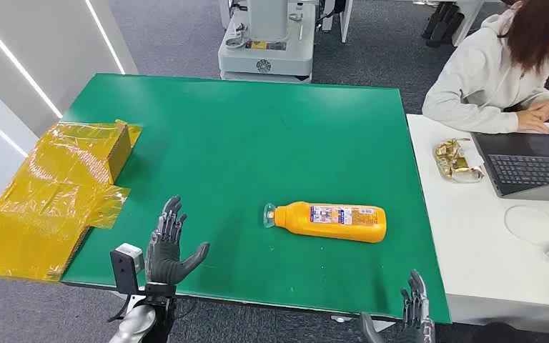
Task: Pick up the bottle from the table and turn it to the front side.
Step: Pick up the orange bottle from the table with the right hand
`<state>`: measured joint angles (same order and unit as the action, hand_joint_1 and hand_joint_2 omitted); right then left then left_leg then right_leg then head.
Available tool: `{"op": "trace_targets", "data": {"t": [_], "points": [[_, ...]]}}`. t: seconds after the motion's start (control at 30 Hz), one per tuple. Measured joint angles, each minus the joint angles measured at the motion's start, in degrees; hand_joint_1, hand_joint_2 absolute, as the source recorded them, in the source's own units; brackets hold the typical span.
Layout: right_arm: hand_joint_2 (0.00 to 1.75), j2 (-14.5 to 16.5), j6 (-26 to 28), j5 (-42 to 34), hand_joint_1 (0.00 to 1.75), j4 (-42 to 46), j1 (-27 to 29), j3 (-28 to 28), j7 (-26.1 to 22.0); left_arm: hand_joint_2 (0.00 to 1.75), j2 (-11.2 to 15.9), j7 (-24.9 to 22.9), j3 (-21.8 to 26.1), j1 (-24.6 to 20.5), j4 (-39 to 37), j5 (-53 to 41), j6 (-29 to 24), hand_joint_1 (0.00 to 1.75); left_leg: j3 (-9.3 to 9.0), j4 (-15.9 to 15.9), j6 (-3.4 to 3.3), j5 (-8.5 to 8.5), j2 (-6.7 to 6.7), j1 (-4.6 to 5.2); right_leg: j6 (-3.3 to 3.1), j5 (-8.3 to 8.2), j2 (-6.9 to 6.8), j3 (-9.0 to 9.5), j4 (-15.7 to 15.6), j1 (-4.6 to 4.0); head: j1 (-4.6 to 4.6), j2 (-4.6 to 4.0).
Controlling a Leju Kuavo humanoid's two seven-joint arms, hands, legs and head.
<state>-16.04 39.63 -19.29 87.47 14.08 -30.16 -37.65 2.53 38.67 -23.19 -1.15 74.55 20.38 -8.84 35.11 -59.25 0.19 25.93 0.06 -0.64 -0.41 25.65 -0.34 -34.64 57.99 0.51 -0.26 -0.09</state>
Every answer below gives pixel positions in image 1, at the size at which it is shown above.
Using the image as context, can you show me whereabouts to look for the yellow film wrapped cardboard box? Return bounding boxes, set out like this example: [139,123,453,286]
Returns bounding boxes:
[0,119,143,283]

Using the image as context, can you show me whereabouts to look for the black equipment legs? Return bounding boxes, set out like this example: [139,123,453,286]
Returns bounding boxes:
[421,0,465,49]

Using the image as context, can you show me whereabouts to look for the white table leg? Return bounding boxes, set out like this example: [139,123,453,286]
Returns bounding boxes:
[338,0,354,44]

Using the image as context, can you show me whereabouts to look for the person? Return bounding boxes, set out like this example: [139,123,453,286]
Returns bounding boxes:
[421,0,549,135]

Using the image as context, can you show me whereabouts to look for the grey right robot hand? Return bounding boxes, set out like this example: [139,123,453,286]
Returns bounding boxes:
[360,269,435,343]

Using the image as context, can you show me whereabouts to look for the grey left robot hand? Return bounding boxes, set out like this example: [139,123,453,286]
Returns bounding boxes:
[144,195,211,287]

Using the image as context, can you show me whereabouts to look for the gold foil snack wrapper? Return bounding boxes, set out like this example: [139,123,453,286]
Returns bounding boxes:
[432,138,485,184]

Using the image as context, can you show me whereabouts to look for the dark grey laptop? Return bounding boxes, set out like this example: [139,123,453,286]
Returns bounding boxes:
[470,132,549,204]

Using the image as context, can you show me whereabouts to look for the white desk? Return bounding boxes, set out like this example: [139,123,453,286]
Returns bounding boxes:
[406,113,549,337]

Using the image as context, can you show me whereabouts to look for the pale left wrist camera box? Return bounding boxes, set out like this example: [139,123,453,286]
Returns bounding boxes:
[109,243,144,294]

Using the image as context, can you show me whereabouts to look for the orange plastic bottle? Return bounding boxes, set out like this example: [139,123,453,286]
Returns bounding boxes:
[262,201,387,244]

